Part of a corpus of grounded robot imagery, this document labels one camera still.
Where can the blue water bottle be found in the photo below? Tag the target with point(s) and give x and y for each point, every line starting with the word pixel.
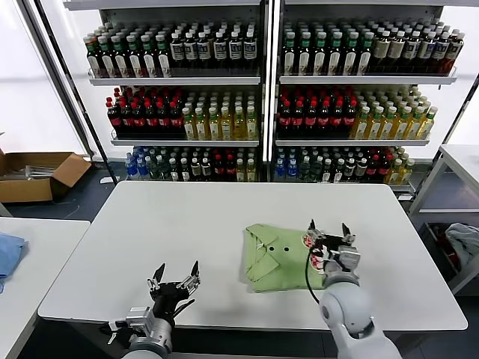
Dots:
pixel 130 168
pixel 291 170
pixel 280 170
pixel 141 169

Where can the light green polo shirt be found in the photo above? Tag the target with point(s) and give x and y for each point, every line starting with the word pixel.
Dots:
pixel 277 269

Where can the dark tea bottle green cap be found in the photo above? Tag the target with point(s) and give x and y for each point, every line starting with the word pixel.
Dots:
pixel 320 60
pixel 121 63
pixel 289 60
pixel 335 60
pixel 94 63
pixel 365 60
pixel 305 60
pixel 107 63
pixel 351 60
pixel 149 63
pixel 163 63
pixel 135 63

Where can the black slanted metal pole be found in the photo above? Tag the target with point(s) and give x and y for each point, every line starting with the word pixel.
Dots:
pixel 454 119
pixel 69 75

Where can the clear wrapped items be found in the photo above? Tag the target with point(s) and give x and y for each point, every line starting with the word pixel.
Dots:
pixel 33 172

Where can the silver left wrist module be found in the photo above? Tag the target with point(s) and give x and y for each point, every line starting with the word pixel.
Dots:
pixel 139 318

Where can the dark bottle beige label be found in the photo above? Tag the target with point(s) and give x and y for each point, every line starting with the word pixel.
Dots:
pixel 396 48
pixel 381 48

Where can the dark bottle blue white label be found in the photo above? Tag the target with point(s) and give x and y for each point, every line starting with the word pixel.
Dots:
pixel 203 49
pixel 190 50
pixel 235 49
pixel 439 49
pixel 220 49
pixel 411 48
pixel 453 50
pixel 249 49
pixel 426 48
pixel 176 50

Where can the clear green labelled bottle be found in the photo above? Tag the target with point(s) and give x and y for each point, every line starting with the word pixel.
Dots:
pixel 162 170
pixel 151 169
pixel 304 170
pixel 316 170

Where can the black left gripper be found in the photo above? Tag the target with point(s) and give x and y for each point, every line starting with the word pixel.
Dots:
pixel 172 299

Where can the white vertical light strip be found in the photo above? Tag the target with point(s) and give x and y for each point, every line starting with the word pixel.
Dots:
pixel 267 112

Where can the white framed side table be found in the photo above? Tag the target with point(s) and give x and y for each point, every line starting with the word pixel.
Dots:
pixel 460 153

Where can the grey white clothes pile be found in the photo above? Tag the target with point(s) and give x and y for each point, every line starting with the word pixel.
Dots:
pixel 464 239

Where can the open cardboard box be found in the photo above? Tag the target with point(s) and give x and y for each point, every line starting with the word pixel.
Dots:
pixel 26 188

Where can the silver right wrist module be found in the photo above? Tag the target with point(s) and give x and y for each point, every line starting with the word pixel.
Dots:
pixel 346 258

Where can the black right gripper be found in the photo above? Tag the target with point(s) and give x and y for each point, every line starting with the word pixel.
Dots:
pixel 331 247

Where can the small white floor object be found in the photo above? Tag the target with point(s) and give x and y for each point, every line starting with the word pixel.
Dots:
pixel 106 180

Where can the grey shelf unit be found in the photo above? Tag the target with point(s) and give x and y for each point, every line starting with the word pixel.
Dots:
pixel 168 81
pixel 355 79

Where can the red capped cola bottle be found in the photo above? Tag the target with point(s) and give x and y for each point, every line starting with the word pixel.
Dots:
pixel 371 169
pixel 336 120
pixel 297 120
pixel 349 119
pixel 150 121
pixel 382 168
pixel 138 121
pixel 126 121
pixel 163 121
pixel 176 121
pixel 310 120
pixel 229 170
pixel 323 120
pixel 219 170
pixel 284 120
pixel 113 121

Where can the silver wrist module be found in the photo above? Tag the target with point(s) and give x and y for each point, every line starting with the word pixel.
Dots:
pixel 139 318
pixel 346 258

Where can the blue folded cloth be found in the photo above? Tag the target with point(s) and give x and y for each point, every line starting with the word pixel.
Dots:
pixel 9 254

